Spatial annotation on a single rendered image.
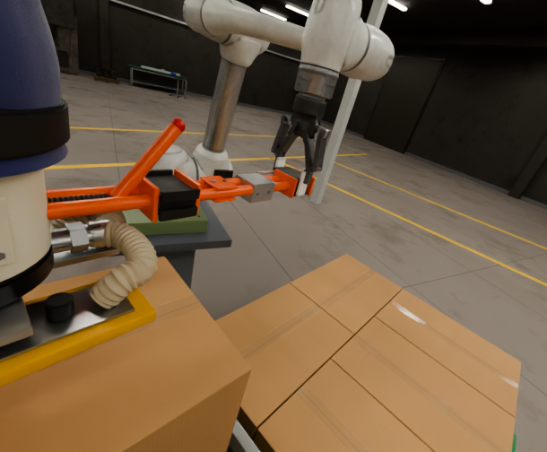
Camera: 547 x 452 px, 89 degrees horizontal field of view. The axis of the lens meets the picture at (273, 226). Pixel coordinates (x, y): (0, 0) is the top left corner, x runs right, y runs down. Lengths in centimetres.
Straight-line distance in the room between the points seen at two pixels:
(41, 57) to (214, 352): 50
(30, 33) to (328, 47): 49
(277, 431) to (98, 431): 59
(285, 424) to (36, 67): 98
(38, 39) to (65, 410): 47
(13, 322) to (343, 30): 68
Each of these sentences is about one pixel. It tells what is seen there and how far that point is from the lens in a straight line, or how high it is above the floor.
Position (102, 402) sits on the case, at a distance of 57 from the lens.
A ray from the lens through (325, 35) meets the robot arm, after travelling 67.
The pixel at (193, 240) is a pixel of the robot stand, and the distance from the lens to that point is 127.
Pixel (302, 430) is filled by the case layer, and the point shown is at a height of 54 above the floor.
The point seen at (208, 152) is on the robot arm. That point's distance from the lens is 134.
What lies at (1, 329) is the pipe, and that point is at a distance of 42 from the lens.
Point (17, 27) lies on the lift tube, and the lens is 34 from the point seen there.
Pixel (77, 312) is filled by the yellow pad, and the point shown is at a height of 112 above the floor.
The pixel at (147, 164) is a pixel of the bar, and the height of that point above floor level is 128.
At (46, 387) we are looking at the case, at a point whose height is 95.
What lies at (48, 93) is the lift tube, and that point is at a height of 137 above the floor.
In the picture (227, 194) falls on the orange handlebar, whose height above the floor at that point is 122.
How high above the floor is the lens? 143
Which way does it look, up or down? 27 degrees down
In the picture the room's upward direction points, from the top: 15 degrees clockwise
